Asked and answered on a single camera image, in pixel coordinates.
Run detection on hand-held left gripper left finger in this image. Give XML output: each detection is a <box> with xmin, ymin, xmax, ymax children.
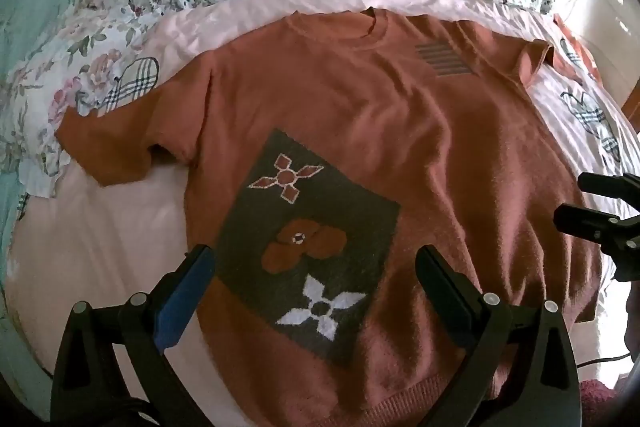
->
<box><xmin>50</xmin><ymin>244</ymin><xmax>221</xmax><ymax>427</ymax></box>

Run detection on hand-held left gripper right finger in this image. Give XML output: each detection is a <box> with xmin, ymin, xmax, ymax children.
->
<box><xmin>416</xmin><ymin>245</ymin><xmax>583</xmax><ymax>427</ymax></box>

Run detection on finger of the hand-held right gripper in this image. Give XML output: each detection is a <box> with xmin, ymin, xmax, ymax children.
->
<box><xmin>552</xmin><ymin>203</ymin><xmax>640</xmax><ymax>283</ymax></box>
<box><xmin>577</xmin><ymin>172</ymin><xmax>640</xmax><ymax>204</ymax></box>

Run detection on orange knit sweater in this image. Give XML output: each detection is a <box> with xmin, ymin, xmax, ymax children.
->
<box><xmin>55</xmin><ymin>7</ymin><xmax>603</xmax><ymax>427</ymax></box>

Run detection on pink heart print bed sheet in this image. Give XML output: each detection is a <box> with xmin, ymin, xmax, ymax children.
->
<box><xmin>0</xmin><ymin>0</ymin><xmax>640</xmax><ymax>427</ymax></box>

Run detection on dark red cloth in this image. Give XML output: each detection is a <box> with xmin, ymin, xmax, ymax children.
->
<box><xmin>577</xmin><ymin>377</ymin><xmax>640</xmax><ymax>427</ymax></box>

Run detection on white large floral pillowcase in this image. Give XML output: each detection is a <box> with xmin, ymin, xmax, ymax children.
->
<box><xmin>0</xmin><ymin>2</ymin><xmax>166</xmax><ymax>198</ymax></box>

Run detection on teal blanket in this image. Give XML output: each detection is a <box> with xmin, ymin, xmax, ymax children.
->
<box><xmin>0</xmin><ymin>0</ymin><xmax>88</xmax><ymax>228</ymax></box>

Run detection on black cable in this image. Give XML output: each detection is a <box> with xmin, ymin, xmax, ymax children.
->
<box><xmin>575</xmin><ymin>349</ymin><xmax>638</xmax><ymax>367</ymax></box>

